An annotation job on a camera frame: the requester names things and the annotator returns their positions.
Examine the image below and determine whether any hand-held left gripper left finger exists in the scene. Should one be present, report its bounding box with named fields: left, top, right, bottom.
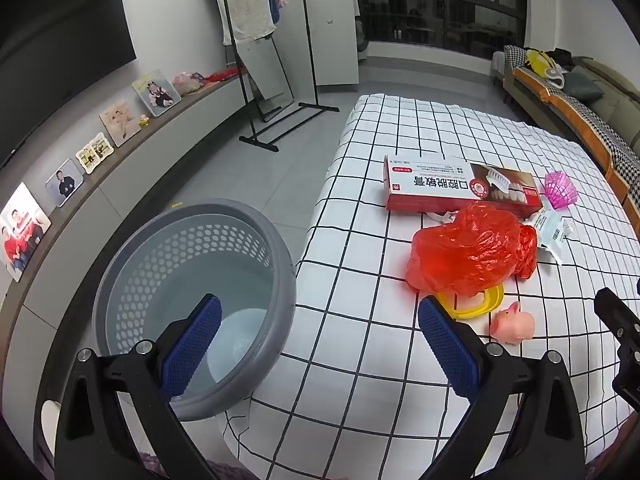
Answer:
left=54, top=292, right=223, bottom=480

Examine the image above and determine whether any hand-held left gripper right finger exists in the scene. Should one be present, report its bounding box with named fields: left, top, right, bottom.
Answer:
left=417, top=296, right=587, bottom=480

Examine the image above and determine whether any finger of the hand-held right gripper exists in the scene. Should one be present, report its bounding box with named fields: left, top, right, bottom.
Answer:
left=613, top=340, right=640, bottom=404
left=594, top=287, right=640, bottom=347

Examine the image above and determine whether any yellow plastic ring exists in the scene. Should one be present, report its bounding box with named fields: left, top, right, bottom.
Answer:
left=434, top=282, right=505, bottom=319

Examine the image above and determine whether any pink rubber pig toy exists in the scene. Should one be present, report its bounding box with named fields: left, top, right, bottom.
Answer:
left=489, top=301, right=536, bottom=345

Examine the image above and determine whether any grey perforated plastic basket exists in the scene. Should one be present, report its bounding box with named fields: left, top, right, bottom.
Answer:
left=92, top=200, right=298, bottom=422

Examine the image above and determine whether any red plastic bag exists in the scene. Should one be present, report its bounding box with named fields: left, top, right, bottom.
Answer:
left=405, top=201, right=540, bottom=295

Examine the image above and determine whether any white labelled paper packet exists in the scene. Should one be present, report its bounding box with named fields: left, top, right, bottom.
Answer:
left=525, top=208, right=573, bottom=264

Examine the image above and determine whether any small pink plastic basket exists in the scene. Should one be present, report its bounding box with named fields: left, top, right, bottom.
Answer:
left=544, top=171, right=578, bottom=210

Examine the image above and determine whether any red silver toothpaste box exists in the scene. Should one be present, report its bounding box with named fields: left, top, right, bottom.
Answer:
left=383, top=155, right=546, bottom=218

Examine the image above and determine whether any white black grid sheet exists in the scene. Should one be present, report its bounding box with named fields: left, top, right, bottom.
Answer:
left=222, top=92, right=640, bottom=480

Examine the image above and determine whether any red family photo print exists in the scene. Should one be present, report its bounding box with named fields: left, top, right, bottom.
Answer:
left=0, top=181, right=52, bottom=282

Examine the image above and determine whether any green grey sofa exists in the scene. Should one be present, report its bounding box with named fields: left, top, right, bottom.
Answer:
left=492, top=45, right=640, bottom=241

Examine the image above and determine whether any man portrait photo print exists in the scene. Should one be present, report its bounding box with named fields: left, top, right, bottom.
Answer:
left=46, top=159, right=84, bottom=207

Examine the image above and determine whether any black metal clothes rack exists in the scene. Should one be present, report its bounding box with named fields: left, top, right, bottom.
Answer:
left=215, top=0, right=340, bottom=153

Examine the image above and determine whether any yellow group photo print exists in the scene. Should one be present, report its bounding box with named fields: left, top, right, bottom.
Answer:
left=76, top=132, right=116, bottom=175

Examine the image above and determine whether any grey cushion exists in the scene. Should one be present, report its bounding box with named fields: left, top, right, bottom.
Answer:
left=562, top=67, right=606, bottom=101

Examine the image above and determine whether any baby photo print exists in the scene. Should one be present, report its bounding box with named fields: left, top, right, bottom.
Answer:
left=99, top=100, right=142, bottom=147

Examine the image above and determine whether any yellow cloth item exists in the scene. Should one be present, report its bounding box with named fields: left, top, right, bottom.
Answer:
left=524, top=49, right=558, bottom=73

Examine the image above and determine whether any pink plush toy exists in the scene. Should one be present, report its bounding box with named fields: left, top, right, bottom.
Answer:
left=173, top=71, right=201, bottom=95

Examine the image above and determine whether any red flat item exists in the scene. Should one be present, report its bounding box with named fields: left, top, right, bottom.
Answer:
left=205, top=67, right=246, bottom=83

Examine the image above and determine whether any leaning black framed mirror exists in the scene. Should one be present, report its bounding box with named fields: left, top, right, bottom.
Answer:
left=197, top=0, right=296, bottom=122

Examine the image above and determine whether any white cabinet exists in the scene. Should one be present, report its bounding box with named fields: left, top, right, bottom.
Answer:
left=277, top=0, right=361, bottom=92

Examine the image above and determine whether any dark balcony window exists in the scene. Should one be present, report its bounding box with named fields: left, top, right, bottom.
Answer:
left=350, top=0, right=528, bottom=61

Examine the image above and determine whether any white hanging towel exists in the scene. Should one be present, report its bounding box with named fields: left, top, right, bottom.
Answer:
left=214, top=0, right=277, bottom=43

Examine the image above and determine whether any black wall television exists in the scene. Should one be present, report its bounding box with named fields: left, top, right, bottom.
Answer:
left=0, top=0, right=137, bottom=171

